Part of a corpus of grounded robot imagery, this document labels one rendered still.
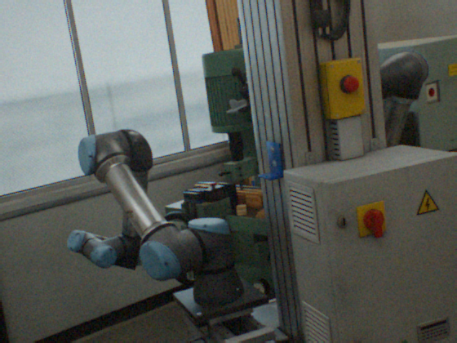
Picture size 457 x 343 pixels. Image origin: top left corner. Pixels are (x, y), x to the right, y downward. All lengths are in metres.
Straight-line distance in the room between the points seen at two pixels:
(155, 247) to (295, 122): 0.53
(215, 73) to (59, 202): 1.53
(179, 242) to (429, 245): 0.67
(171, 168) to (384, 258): 2.72
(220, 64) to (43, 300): 1.87
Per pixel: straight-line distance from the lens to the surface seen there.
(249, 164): 2.70
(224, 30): 4.20
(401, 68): 2.06
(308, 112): 1.63
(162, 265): 1.85
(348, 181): 1.46
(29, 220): 3.78
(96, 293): 4.02
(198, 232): 1.92
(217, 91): 2.59
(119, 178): 2.02
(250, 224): 2.50
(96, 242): 2.34
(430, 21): 4.83
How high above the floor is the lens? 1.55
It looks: 11 degrees down
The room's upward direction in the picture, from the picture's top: 8 degrees counter-clockwise
